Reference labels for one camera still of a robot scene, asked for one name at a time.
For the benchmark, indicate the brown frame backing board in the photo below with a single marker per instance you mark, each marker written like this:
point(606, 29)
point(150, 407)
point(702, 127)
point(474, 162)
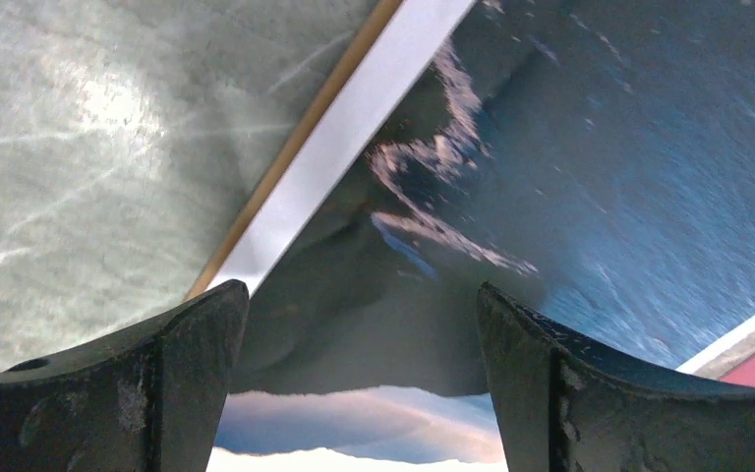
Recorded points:
point(350, 60)

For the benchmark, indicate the mountain landscape photo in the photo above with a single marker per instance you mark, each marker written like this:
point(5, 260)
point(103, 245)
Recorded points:
point(593, 160)

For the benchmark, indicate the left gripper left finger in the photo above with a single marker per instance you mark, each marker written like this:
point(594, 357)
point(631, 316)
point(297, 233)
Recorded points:
point(147, 397)

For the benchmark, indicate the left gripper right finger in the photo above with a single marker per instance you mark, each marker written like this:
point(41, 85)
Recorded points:
point(566, 402)

